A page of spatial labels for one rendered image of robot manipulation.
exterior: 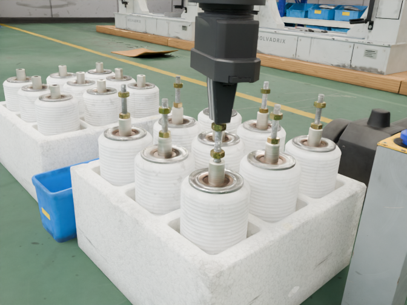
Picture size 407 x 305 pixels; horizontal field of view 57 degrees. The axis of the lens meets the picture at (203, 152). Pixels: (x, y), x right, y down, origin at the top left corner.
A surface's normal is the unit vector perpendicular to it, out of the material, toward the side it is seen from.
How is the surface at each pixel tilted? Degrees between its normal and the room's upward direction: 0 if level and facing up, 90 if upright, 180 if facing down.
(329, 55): 90
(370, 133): 45
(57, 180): 88
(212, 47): 90
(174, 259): 90
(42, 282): 0
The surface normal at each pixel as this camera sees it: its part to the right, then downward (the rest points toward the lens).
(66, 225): 0.68, 0.33
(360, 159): -0.77, 0.22
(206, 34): -0.94, 0.09
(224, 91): 0.33, 0.37
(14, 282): 0.04, -0.92
